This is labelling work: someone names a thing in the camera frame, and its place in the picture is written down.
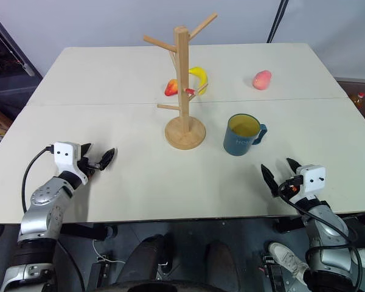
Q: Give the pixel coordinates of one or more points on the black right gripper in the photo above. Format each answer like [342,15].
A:
[290,187]

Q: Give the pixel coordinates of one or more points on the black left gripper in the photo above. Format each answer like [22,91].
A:
[88,165]

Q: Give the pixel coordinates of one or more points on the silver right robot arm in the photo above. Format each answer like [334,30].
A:
[328,243]

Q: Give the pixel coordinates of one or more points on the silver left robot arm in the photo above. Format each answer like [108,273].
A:
[41,210]

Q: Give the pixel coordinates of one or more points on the blue mug yellow inside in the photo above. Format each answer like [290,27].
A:
[237,143]

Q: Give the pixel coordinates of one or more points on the wooden mug tree stand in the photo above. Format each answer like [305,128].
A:
[181,106]

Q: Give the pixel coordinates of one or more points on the pink toy peach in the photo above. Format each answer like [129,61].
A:
[262,80]

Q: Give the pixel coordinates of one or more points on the red toy fruit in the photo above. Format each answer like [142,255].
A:
[171,88]

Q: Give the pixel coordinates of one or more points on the red tape marker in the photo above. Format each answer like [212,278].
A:
[189,90]

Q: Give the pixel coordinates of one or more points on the yellow toy banana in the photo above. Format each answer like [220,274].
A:
[201,76]

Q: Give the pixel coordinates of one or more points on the dark glass cabinet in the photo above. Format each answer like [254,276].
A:
[6,51]

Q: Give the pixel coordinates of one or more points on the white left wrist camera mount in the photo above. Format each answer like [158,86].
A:
[65,155]

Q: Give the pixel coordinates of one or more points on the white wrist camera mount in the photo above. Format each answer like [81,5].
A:
[65,155]
[313,179]

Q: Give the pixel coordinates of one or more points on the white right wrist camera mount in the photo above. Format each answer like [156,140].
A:
[313,179]

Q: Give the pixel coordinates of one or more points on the black table frame bracket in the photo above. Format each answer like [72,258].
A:
[85,231]

